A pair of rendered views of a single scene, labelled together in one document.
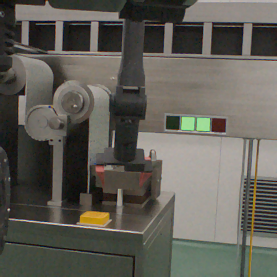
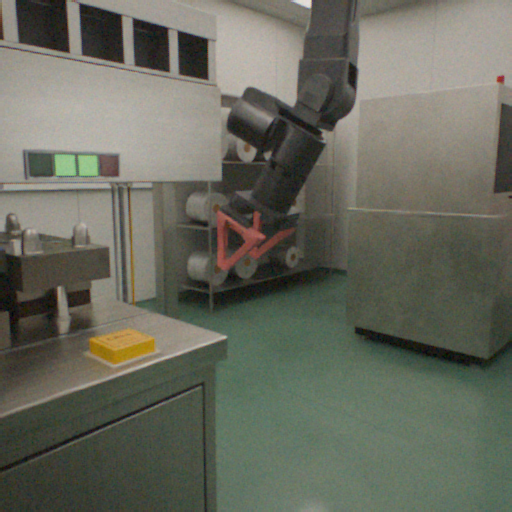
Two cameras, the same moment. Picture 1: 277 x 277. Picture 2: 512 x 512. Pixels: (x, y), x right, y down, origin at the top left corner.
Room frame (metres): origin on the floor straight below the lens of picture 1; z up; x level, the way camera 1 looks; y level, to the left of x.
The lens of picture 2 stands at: (0.90, 0.59, 1.16)
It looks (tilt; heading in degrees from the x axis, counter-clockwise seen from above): 9 degrees down; 301
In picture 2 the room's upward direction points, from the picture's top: straight up
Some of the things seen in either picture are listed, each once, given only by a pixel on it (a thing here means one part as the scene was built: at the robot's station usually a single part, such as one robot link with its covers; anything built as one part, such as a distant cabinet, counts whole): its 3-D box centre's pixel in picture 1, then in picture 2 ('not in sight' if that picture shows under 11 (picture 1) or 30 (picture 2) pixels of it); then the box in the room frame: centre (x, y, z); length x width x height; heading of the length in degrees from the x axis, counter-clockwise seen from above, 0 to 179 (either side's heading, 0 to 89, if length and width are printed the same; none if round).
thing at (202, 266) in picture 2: not in sight; (260, 198); (3.23, -3.49, 0.92); 1.83 x 0.53 x 1.85; 78
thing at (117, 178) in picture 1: (132, 172); (22, 255); (1.79, 0.01, 1.00); 0.40 x 0.16 x 0.06; 168
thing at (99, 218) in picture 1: (94, 217); (122, 345); (1.41, 0.11, 0.91); 0.07 x 0.07 x 0.02; 78
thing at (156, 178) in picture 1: (156, 182); not in sight; (1.79, -0.08, 0.96); 0.10 x 0.03 x 0.11; 168
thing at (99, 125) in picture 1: (99, 140); not in sight; (1.77, 0.14, 1.11); 0.23 x 0.01 x 0.18; 168
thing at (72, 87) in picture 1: (85, 102); not in sight; (1.79, 0.19, 1.25); 0.26 x 0.12 x 0.12; 168
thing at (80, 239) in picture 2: not in sight; (80, 234); (1.63, 0.00, 1.05); 0.04 x 0.04 x 0.04
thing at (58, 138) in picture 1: (58, 159); not in sight; (1.64, 0.26, 1.05); 0.06 x 0.05 x 0.31; 168
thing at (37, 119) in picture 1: (54, 121); not in sight; (1.82, 0.31, 1.17); 0.26 x 0.12 x 0.12; 168
